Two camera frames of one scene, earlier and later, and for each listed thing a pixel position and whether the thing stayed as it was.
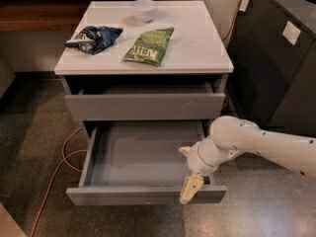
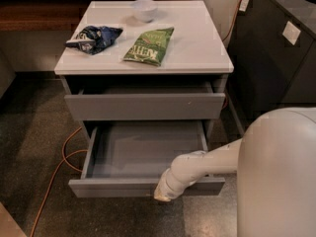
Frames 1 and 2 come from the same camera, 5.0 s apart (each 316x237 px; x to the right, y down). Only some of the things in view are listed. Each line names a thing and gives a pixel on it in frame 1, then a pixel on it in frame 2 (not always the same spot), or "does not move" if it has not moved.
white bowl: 145,10 does not move
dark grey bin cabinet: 274,59 does not move
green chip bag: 150,46 does not move
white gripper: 195,162 to 167,186
